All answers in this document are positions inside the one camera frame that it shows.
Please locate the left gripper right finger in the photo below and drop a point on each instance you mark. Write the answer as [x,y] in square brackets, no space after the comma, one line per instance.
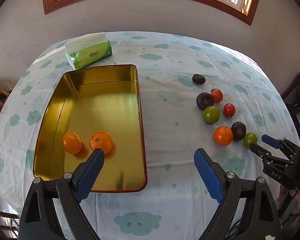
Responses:
[259,218]

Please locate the green tissue pack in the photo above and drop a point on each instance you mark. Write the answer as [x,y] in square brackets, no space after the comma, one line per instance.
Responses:
[87,49]

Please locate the dark passion fruit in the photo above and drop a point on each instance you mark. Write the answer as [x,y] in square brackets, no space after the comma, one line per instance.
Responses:
[199,79]
[204,100]
[238,130]

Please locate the green tomato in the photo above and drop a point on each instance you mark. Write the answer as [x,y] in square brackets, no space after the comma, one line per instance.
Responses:
[249,138]
[211,115]

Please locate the red tomato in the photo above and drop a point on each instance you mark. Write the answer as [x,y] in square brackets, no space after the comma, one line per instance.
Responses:
[229,110]
[217,95]

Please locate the person hand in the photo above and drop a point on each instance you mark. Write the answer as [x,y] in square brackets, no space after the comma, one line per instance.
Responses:
[292,224]

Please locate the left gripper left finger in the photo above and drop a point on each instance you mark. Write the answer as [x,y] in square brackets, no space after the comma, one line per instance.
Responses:
[39,218]

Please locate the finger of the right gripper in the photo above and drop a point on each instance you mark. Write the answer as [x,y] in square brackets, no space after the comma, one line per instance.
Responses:
[266,155]
[274,143]

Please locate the dark wooden chair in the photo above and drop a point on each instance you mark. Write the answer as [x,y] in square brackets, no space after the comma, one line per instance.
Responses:
[9,220]

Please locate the cloud pattern tablecloth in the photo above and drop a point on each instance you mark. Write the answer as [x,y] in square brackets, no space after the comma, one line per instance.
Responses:
[175,204]

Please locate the red gold toffee tin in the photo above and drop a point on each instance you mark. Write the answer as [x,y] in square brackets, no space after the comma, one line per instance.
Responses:
[102,98]

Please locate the orange mandarin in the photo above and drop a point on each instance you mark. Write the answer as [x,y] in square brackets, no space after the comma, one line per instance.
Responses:
[71,143]
[101,140]
[223,135]

